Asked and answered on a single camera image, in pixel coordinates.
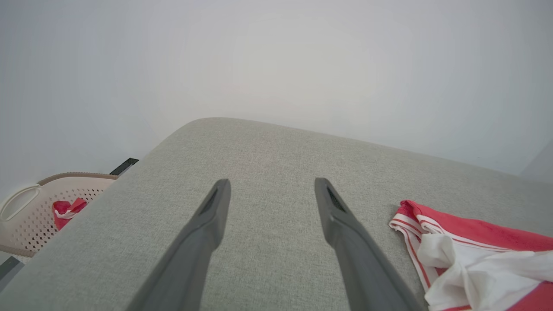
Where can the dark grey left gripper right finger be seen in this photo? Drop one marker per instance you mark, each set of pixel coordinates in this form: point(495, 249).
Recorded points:
point(358, 259)

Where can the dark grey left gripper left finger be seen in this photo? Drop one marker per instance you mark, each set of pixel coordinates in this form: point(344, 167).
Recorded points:
point(190, 259)

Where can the red white striped jersey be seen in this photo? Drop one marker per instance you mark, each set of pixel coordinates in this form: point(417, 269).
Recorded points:
point(475, 268)

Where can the red white garment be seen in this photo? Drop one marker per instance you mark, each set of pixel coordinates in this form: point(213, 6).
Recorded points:
point(64, 211)

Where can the beige perforated laundry basket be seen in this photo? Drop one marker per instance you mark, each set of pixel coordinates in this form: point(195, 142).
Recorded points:
point(30, 220)

